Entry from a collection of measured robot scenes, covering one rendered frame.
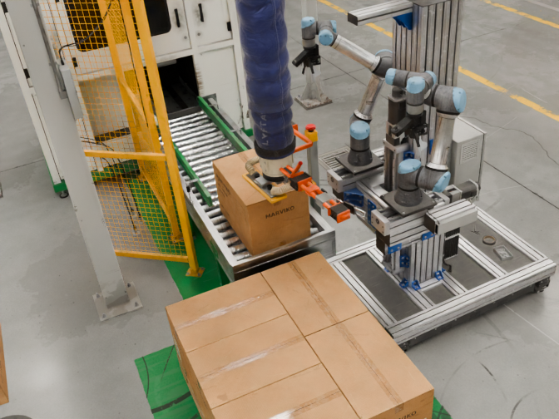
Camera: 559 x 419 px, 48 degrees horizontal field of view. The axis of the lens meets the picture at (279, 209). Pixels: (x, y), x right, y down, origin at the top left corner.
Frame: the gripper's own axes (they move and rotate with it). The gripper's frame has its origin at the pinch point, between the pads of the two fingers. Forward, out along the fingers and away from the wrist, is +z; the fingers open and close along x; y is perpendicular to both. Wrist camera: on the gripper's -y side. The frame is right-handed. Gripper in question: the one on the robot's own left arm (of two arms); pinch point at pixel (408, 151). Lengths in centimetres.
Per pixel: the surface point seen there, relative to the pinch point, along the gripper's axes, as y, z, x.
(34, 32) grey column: -136, -47, 145
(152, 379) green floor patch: -134, 152, 69
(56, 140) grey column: -142, 17, 145
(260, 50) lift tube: -44, -41, 60
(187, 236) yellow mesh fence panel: -78, 116, 149
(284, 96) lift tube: -34, -15, 59
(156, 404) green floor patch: -138, 152, 50
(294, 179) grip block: -39, 26, 46
